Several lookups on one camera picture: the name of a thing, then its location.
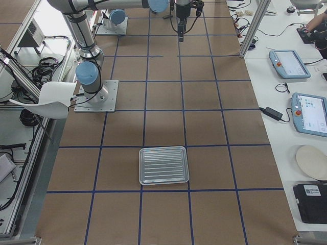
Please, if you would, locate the upper blue teach pendant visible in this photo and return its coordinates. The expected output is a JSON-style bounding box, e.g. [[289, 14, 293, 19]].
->
[[269, 50, 311, 79]]

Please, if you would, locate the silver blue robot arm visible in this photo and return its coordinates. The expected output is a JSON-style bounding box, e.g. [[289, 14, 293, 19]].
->
[[48, 1, 196, 106]]

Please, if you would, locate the blue teach pendant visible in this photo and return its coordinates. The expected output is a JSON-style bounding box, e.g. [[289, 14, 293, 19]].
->
[[291, 93, 326, 137], [269, 50, 311, 79]]

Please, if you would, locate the grey metal box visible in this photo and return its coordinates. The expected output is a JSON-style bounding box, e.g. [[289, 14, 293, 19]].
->
[[18, 18, 45, 55]]

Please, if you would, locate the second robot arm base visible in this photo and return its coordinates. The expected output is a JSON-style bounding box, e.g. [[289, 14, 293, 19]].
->
[[94, 9, 128, 36]]

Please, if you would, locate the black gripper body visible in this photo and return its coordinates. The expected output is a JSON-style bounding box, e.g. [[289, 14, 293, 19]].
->
[[174, 0, 191, 32]]

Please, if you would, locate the black cable bundle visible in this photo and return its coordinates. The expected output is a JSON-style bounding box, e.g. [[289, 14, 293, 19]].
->
[[29, 56, 64, 84]]

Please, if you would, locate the lower blue teach pendant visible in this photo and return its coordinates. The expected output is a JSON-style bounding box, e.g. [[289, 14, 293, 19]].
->
[[291, 93, 326, 137]]

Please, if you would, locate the white plastic chair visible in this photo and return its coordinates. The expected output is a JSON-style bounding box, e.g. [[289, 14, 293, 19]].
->
[[9, 81, 77, 119]]

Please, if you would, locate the aluminium frame post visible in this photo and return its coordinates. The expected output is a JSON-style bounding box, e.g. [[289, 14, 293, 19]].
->
[[239, 0, 271, 58]]

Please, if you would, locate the black laptop case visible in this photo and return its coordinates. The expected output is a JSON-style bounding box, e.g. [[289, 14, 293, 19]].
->
[[293, 184, 326, 224]]

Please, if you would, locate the small black cable loop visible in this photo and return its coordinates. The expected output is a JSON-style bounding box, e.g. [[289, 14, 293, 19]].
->
[[275, 82, 290, 94]]

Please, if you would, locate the beige round plate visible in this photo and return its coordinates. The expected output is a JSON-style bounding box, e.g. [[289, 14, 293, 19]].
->
[[296, 145, 326, 182]]

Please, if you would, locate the black power adapter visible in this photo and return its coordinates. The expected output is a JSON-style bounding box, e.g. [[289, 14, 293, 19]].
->
[[259, 107, 283, 121]]

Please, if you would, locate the ribbed silver metal tray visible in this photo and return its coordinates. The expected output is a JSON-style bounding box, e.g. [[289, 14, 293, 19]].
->
[[139, 146, 190, 185]]

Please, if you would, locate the operator hand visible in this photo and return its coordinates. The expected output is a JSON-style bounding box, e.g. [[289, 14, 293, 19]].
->
[[306, 19, 320, 32]]

